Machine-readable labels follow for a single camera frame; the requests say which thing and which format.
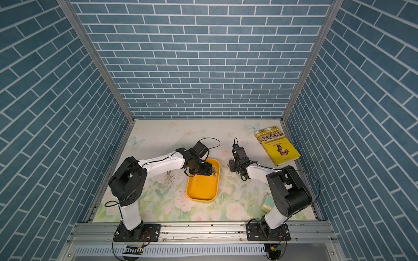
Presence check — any yellow book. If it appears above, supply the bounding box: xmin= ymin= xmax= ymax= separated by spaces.
xmin=255 ymin=126 xmax=300 ymax=166

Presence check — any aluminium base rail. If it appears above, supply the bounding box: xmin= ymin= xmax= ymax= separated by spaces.
xmin=67 ymin=220 xmax=337 ymax=245

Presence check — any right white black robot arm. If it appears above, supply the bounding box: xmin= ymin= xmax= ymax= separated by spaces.
xmin=229 ymin=144 xmax=314 ymax=241

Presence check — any pale green soap bar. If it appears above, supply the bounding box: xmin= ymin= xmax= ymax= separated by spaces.
xmin=261 ymin=194 xmax=275 ymax=213

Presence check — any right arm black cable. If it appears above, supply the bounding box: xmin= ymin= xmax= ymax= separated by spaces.
xmin=251 ymin=161 xmax=321 ymax=209

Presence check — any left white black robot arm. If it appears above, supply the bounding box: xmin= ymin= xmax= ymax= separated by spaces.
xmin=108 ymin=141 xmax=213 ymax=231

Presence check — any yellow plastic storage tray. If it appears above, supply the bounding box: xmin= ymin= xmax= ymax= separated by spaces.
xmin=186 ymin=158 xmax=221 ymax=203

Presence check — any pile of silver screws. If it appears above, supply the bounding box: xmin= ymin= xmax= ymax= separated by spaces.
xmin=210 ymin=167 xmax=218 ymax=178

